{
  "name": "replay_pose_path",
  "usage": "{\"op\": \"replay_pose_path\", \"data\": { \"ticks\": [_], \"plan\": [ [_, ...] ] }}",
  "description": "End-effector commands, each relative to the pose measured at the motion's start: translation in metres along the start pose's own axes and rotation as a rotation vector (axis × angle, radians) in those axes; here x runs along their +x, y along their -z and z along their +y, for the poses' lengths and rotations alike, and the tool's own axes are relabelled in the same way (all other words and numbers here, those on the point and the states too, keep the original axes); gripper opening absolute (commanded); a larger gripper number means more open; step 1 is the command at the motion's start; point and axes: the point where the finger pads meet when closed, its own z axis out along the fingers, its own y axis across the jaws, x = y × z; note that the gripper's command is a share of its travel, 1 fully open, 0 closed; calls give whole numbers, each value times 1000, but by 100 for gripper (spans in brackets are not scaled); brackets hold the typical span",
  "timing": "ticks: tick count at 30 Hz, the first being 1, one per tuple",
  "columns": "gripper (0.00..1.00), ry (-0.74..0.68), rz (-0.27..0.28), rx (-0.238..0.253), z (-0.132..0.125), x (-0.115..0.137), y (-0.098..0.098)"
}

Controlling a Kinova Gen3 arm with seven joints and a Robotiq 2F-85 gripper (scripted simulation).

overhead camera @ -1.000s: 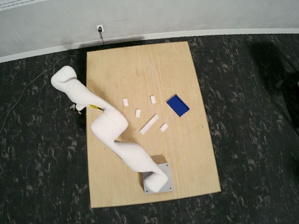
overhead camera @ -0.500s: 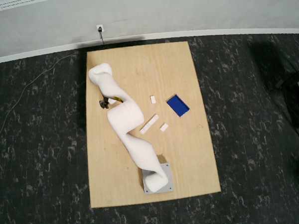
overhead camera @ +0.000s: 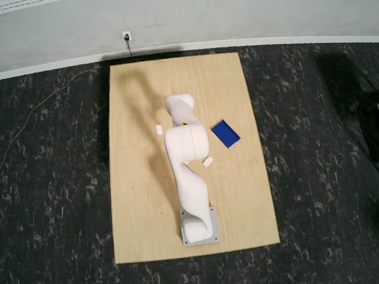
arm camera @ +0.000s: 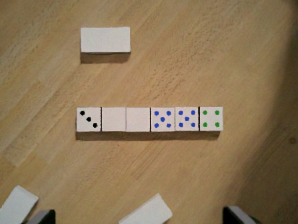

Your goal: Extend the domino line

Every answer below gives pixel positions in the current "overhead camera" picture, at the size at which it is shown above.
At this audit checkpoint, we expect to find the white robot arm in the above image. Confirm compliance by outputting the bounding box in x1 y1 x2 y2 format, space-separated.
164 93 213 243

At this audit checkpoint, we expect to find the dark blue rectangular pad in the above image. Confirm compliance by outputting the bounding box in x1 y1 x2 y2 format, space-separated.
211 120 241 149

